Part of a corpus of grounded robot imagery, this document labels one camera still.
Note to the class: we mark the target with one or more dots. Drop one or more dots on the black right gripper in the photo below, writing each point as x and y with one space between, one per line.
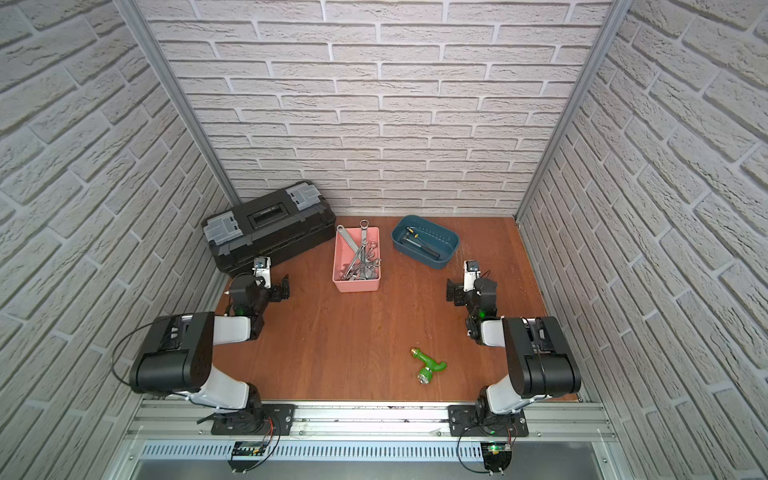
460 293

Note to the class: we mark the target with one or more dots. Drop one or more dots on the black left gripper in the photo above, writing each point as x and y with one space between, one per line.
279 288

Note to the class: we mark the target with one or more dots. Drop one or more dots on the pink plastic storage box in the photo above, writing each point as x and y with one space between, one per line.
342 255

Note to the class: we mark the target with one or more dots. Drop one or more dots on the large silver adjustable wrench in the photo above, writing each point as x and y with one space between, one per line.
351 244

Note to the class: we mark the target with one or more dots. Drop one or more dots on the silver 22 combination wrench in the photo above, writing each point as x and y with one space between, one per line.
359 265

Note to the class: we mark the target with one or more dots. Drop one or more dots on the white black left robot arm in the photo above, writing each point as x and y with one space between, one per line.
176 355

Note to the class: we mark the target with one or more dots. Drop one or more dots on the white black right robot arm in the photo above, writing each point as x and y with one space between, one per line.
540 363

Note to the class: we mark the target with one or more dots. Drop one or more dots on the teal plastic bin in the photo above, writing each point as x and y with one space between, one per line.
440 238

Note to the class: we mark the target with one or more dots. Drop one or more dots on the black grey toolbox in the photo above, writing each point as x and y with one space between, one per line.
279 225

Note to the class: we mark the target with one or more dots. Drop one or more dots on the black yellow screwdriver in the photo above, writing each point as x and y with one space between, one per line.
412 237

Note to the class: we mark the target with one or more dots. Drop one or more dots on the green toy drill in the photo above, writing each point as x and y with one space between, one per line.
430 366

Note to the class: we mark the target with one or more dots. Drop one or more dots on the left controller circuit board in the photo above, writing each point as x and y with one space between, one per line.
248 455

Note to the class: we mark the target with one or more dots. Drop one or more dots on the controller circuit board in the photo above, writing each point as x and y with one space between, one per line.
496 457
248 455

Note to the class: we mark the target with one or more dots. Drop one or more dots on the right controller circuit board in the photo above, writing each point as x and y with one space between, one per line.
496 457

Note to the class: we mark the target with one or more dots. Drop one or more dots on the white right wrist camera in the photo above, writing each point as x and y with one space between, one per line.
472 272

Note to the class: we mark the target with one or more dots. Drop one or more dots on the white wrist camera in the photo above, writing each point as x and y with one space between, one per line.
262 271
472 272

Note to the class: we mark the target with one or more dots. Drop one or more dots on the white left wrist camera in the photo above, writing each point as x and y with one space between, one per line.
262 271

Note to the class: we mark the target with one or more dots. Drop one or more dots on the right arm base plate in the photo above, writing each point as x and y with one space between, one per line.
467 420

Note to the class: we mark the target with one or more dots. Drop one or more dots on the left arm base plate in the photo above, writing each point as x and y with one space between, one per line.
268 419

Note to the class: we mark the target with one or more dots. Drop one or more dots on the left aluminium corner post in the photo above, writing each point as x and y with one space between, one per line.
141 30

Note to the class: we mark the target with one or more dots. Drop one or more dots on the aluminium corner post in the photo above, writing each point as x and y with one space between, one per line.
141 30
603 42

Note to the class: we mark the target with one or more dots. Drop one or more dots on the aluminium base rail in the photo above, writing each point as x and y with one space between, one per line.
169 440

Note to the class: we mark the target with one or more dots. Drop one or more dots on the right aluminium corner post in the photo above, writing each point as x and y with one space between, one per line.
603 42

